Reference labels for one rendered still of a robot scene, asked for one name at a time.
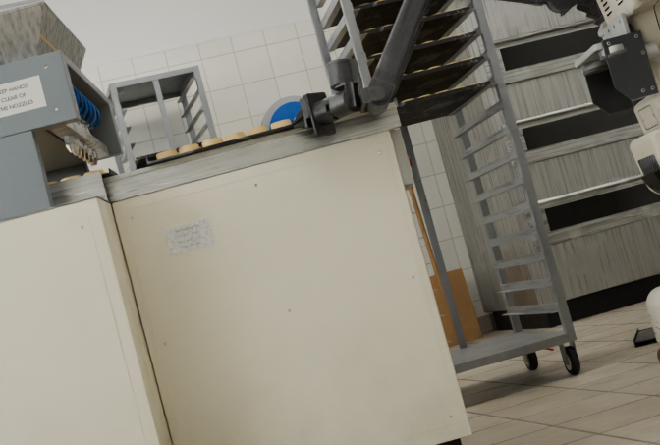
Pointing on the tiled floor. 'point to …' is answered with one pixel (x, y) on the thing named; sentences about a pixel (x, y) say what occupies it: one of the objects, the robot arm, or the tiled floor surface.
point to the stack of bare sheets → (644, 337)
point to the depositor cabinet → (73, 334)
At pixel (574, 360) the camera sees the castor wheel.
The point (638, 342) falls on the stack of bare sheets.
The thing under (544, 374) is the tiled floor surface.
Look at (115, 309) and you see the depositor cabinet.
